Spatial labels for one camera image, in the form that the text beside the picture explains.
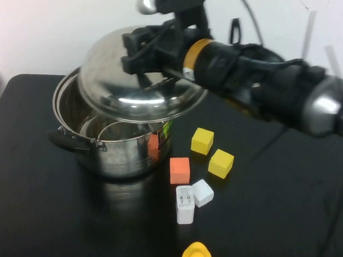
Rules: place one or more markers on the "stainless steel cooking pot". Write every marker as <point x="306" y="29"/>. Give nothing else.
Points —
<point x="122" y="160"/>

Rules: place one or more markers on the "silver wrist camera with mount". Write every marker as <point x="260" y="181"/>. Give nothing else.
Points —
<point x="183" y="0"/>

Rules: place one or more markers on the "orange foam cube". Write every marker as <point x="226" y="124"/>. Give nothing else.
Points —
<point x="179" y="171"/>

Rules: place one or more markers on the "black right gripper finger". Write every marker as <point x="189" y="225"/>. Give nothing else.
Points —
<point x="135" y="39"/>
<point x="137" y="65"/>

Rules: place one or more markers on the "yellow foam cube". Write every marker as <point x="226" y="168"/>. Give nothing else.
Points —
<point x="202" y="141"/>
<point x="220" y="164"/>

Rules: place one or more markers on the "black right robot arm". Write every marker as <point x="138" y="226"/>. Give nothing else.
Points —
<point x="280" y="89"/>

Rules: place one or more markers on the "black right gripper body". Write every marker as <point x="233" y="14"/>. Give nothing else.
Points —
<point x="168" y="49"/>

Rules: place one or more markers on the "steel lid with black knob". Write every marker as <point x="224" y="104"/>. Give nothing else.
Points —
<point x="105" y="71"/>

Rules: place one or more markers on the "white plug charger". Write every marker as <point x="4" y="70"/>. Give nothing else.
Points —
<point x="185" y="212"/>

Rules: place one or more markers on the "white foam cube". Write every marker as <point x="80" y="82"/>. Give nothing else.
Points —
<point x="203" y="194"/>

